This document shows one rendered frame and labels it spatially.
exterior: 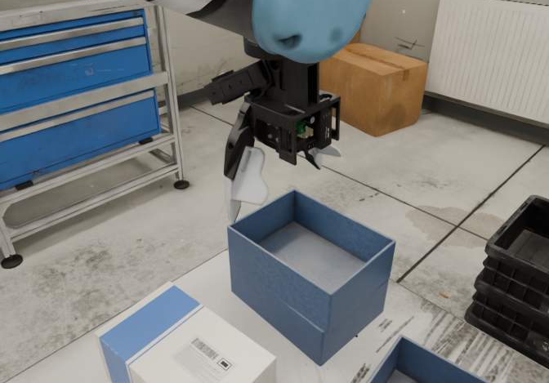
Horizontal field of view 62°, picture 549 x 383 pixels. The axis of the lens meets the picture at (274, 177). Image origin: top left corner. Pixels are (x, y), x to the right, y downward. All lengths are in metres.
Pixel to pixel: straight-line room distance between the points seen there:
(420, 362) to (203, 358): 0.28
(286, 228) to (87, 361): 0.36
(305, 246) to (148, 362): 0.31
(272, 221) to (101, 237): 1.46
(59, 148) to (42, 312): 0.63
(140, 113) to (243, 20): 1.89
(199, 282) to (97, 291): 1.11
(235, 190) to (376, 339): 0.35
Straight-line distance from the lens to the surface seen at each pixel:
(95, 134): 2.07
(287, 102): 0.46
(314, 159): 0.59
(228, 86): 0.51
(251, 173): 0.49
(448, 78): 3.20
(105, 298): 1.86
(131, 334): 0.63
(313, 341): 0.67
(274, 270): 0.65
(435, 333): 0.77
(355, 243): 0.73
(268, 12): 0.24
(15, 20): 1.85
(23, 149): 1.97
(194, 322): 0.63
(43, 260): 2.12
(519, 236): 1.40
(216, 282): 0.81
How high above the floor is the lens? 1.26
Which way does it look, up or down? 31 degrees down
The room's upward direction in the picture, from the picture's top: straight up
